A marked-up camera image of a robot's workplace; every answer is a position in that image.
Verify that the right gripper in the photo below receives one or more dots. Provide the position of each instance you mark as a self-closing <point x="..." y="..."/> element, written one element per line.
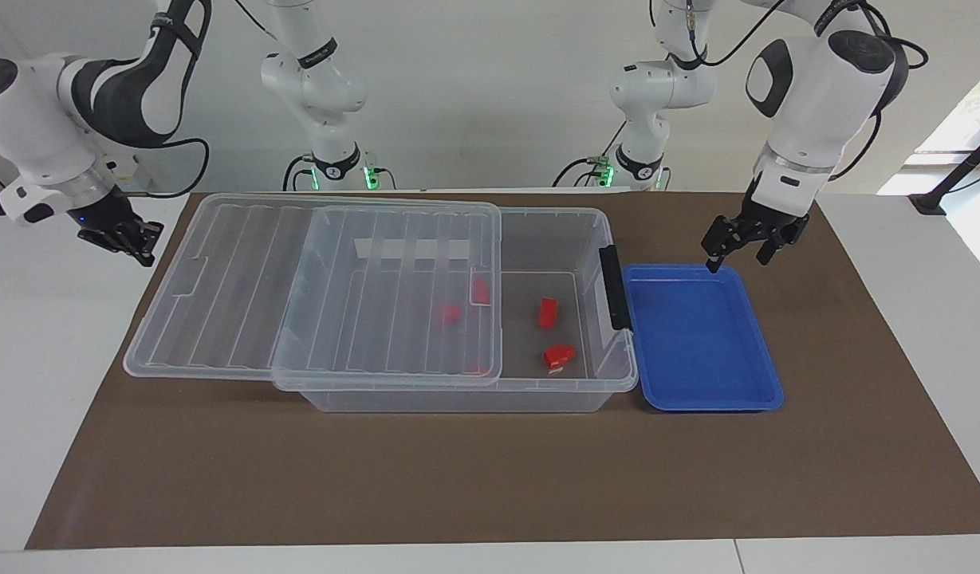
<point x="107" y="217"/>

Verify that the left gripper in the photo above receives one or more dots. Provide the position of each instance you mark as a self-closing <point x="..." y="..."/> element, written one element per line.
<point x="769" y="214"/>

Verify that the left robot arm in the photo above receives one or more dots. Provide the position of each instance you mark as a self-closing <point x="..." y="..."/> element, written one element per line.
<point x="816" y="112"/>

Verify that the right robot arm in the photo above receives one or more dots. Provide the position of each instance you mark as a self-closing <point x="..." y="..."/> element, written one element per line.
<point x="35" y="127"/>

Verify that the black box latch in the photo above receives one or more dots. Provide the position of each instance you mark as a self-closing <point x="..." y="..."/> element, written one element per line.
<point x="615" y="287"/>

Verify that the clear plastic box lid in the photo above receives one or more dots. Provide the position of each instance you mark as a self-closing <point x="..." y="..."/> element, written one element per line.
<point x="242" y="287"/>

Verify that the clear plastic storage box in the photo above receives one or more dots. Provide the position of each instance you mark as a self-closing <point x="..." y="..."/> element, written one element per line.
<point x="569" y="263"/>

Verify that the red block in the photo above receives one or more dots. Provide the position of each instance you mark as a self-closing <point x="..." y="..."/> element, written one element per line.
<point x="481" y="291"/>
<point x="558" y="355"/>
<point x="547" y="313"/>
<point x="450" y="313"/>

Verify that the blue plastic tray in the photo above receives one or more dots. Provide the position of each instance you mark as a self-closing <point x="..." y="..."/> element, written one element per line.
<point x="697" y="343"/>

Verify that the black stand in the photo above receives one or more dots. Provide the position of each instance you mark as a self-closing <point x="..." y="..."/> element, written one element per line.
<point x="956" y="174"/>

